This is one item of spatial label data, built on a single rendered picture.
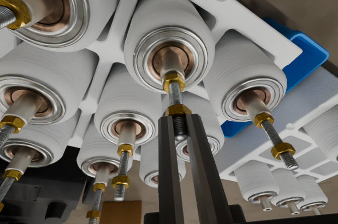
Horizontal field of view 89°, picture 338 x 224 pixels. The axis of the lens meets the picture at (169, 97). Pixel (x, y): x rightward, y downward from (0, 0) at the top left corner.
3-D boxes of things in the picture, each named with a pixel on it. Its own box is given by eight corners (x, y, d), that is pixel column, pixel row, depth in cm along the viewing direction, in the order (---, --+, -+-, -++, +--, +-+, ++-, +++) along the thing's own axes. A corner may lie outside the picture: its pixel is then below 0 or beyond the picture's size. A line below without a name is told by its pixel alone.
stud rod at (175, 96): (168, 76, 17) (174, 143, 11) (165, 68, 16) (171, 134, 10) (178, 74, 17) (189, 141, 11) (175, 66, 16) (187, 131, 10)
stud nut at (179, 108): (166, 123, 13) (167, 132, 12) (161, 107, 12) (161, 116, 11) (192, 118, 13) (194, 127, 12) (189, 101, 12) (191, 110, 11)
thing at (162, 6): (198, 20, 33) (230, 74, 19) (155, 46, 35) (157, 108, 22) (173, -34, 27) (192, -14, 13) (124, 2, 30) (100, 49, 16)
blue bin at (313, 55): (219, 109, 59) (230, 139, 50) (192, 99, 55) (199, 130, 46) (295, 32, 43) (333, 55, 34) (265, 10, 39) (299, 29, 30)
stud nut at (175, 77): (164, 91, 16) (165, 96, 15) (160, 76, 15) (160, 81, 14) (185, 86, 16) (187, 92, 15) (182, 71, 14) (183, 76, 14)
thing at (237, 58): (191, 18, 32) (219, 71, 19) (242, 15, 32) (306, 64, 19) (189, 63, 39) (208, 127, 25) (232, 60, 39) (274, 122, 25)
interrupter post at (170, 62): (185, 64, 18) (190, 82, 16) (166, 74, 19) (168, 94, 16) (174, 46, 17) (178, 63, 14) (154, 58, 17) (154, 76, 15)
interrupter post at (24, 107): (22, 105, 20) (4, 128, 18) (16, 90, 19) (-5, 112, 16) (45, 108, 21) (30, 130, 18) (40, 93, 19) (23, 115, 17)
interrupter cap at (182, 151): (209, 159, 32) (210, 163, 31) (169, 157, 30) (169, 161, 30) (227, 134, 27) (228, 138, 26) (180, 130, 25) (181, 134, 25)
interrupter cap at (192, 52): (217, 70, 19) (219, 74, 18) (159, 99, 21) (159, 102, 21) (186, 5, 14) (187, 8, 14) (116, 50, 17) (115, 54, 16)
